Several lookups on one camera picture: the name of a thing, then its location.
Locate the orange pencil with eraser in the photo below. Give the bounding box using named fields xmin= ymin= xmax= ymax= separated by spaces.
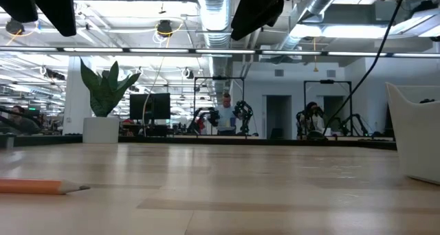
xmin=0 ymin=178 xmax=91 ymax=196

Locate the grey plastic tray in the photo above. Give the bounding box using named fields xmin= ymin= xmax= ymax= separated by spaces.
xmin=385 ymin=81 xmax=440 ymax=186

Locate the black ceiling device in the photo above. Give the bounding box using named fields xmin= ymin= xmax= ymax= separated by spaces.
xmin=5 ymin=19 xmax=25 ymax=36
xmin=156 ymin=19 xmax=174 ymax=38

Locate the overhead light bar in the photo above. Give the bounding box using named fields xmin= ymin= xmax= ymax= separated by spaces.
xmin=0 ymin=45 xmax=440 ymax=58

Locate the yellow hanging pendant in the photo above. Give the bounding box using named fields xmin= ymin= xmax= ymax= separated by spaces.
xmin=311 ymin=37 xmax=319 ymax=73

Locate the fluorescent ceiling light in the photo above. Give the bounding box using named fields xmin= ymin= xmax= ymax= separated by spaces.
xmin=290 ymin=23 xmax=391 ymax=40

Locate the white column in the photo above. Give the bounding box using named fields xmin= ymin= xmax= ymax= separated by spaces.
xmin=63 ymin=55 xmax=94 ymax=136

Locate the green snake plant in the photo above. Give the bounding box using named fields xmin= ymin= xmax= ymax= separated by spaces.
xmin=80 ymin=57 xmax=142 ymax=118

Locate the person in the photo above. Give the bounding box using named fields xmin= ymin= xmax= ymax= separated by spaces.
xmin=0 ymin=104 xmax=42 ymax=136
xmin=214 ymin=92 xmax=238 ymax=136
xmin=304 ymin=101 xmax=326 ymax=138

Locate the white plant pot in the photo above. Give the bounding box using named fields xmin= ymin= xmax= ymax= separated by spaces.
xmin=82 ymin=116 xmax=120 ymax=144

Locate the black gantry frame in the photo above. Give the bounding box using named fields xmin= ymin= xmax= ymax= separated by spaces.
xmin=303 ymin=79 xmax=353 ymax=137
xmin=193 ymin=76 xmax=245 ymax=137

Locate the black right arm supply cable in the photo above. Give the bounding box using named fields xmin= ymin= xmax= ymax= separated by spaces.
xmin=322 ymin=0 xmax=409 ymax=137

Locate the black aluminium table frame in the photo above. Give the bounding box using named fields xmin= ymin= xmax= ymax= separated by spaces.
xmin=0 ymin=133 xmax=398 ymax=152

